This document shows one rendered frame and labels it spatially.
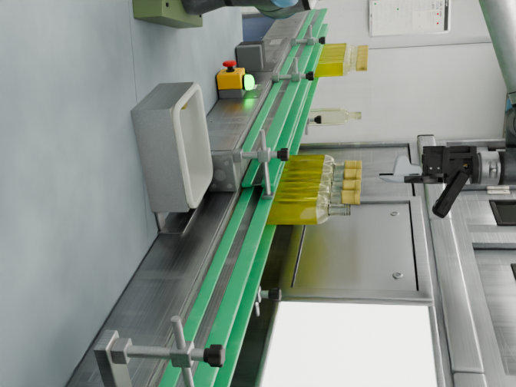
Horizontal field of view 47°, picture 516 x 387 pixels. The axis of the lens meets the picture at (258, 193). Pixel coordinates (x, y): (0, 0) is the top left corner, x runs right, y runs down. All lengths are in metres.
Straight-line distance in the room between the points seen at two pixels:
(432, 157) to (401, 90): 6.20
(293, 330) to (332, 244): 0.34
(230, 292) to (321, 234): 0.52
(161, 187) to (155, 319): 0.29
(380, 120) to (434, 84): 0.77
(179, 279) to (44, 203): 0.34
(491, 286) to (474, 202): 0.40
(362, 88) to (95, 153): 6.64
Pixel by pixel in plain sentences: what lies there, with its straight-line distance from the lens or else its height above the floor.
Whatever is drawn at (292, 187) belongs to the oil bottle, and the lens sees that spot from 1.45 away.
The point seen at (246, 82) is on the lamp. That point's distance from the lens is 1.72.
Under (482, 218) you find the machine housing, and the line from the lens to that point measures 1.71.
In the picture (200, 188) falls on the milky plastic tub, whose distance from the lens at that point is 1.28.
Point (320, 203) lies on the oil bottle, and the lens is 1.37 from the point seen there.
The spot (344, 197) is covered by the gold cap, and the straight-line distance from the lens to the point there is 1.43.
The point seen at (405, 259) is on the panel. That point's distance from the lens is 1.45.
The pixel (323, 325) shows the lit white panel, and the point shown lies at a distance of 1.25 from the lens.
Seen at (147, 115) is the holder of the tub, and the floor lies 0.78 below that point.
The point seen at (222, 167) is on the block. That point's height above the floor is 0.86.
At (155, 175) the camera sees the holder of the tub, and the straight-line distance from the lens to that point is 1.19.
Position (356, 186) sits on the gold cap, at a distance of 1.48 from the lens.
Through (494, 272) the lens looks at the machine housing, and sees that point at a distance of 1.50.
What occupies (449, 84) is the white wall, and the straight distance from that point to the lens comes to 7.58.
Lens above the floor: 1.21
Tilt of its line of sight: 12 degrees down
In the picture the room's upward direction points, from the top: 90 degrees clockwise
